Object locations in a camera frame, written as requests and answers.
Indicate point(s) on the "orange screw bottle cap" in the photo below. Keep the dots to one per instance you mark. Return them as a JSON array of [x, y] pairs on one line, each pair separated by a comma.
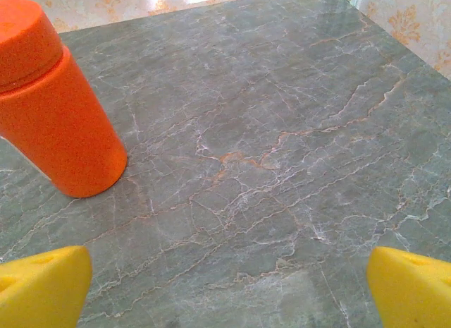
[[24, 42]]

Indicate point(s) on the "orange plastic pill bottle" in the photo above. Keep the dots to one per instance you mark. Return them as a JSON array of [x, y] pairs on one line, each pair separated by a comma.
[[67, 137]]

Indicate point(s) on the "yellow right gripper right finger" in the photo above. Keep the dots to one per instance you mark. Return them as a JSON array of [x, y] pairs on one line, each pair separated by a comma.
[[415, 292]]

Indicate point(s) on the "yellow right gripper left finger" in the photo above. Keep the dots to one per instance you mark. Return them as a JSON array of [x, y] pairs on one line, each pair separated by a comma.
[[38, 292]]

